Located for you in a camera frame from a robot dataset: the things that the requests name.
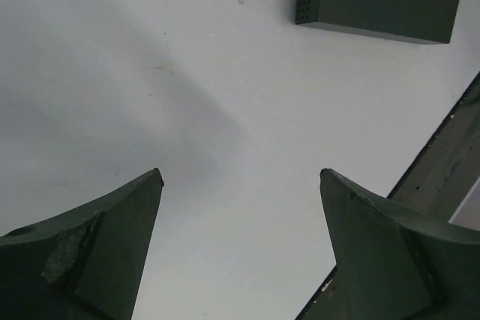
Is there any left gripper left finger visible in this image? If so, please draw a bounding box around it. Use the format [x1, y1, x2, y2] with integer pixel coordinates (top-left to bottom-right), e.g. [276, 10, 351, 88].
[1, 169, 164, 319]

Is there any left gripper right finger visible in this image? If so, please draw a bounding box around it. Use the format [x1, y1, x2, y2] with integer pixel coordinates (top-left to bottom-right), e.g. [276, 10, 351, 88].
[320, 169, 479, 319]

